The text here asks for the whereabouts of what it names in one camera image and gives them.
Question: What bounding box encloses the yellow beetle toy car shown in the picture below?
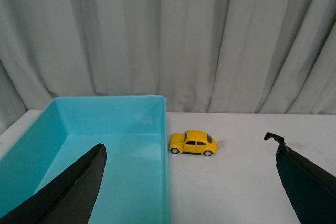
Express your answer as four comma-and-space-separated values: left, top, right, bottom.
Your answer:
168, 130, 218, 157

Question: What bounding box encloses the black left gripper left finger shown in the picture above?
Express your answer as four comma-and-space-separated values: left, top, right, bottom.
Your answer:
1, 144, 107, 223

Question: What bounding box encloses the turquoise plastic storage box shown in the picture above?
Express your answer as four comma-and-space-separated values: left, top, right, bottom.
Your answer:
1, 96, 170, 223

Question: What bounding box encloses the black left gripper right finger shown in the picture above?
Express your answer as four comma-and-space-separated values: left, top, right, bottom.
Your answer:
264, 132, 335, 223

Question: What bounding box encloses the white pleated curtain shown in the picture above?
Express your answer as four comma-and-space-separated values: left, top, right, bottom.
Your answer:
1, 0, 335, 131

